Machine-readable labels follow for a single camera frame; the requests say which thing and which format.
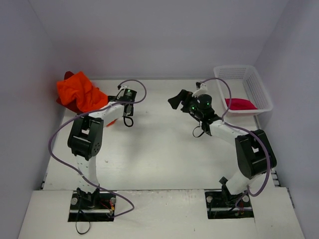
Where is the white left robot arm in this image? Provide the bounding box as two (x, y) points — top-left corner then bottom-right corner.
(67, 86), (137, 209)

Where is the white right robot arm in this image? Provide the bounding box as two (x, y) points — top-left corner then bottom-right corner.
(168, 89), (277, 205)

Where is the white plastic basket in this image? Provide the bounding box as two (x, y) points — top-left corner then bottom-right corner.
(213, 65), (273, 117)

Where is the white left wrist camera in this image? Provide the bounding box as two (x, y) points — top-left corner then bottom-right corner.
(118, 85), (129, 91)

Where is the magenta t shirt in basket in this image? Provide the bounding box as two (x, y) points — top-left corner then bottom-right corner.
(225, 98), (258, 111)

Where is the folded dark red t shirt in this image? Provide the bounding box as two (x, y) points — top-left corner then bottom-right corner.
(56, 71), (81, 114)

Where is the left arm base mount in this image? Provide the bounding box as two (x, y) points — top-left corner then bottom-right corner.
(68, 192), (117, 222)

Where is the orange t shirt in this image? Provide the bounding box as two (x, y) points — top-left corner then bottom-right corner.
(56, 71), (118, 128)

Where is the black cable loop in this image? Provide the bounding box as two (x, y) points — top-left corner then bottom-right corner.
(75, 209), (91, 235)

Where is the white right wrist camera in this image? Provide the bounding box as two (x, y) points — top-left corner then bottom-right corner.
(192, 82), (208, 98)

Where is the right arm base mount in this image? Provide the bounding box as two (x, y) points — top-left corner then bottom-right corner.
(204, 177), (254, 220)

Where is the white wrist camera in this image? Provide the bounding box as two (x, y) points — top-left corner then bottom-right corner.
(192, 82), (208, 98)
(118, 85), (129, 91)

